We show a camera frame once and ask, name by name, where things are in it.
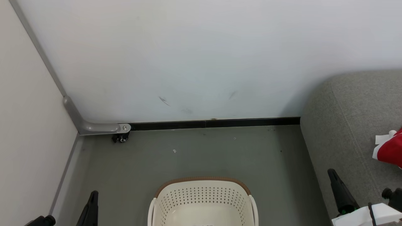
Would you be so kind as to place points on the black caster wheel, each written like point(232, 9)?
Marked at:
point(122, 137)

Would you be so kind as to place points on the black baseboard strip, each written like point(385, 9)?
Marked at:
point(213, 124)

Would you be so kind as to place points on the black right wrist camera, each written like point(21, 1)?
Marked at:
point(395, 199)

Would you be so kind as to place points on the grey fabric sofa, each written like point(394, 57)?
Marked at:
point(345, 119)

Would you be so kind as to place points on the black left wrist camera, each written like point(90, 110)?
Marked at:
point(40, 221)

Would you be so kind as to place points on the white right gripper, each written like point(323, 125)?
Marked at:
point(361, 216)

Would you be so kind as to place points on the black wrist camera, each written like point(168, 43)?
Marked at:
point(40, 221)
point(395, 199)

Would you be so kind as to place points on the cream perforated laundry basket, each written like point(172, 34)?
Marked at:
point(176, 204)

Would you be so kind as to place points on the grey metal partition frame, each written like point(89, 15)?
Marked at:
point(100, 127)

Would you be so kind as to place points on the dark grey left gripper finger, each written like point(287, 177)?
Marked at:
point(89, 213)

